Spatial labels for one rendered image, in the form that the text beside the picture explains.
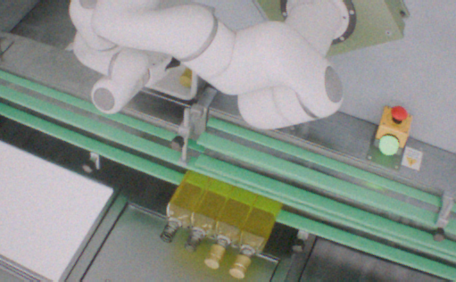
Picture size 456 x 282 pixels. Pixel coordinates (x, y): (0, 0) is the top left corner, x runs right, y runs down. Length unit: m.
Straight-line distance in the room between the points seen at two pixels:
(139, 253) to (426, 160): 0.71
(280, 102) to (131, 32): 0.27
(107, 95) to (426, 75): 0.67
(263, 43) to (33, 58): 0.98
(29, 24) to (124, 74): 1.05
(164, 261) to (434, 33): 0.81
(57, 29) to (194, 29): 1.34
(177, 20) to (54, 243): 0.85
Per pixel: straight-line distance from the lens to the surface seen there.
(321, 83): 1.00
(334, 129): 1.51
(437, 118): 1.51
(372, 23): 1.28
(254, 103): 1.06
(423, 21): 1.36
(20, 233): 1.66
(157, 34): 0.91
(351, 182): 1.45
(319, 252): 1.68
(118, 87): 1.30
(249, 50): 0.95
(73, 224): 1.65
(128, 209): 1.67
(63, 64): 1.77
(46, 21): 2.28
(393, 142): 1.45
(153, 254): 1.60
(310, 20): 1.19
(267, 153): 1.46
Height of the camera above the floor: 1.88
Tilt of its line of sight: 40 degrees down
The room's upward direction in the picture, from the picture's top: 151 degrees counter-clockwise
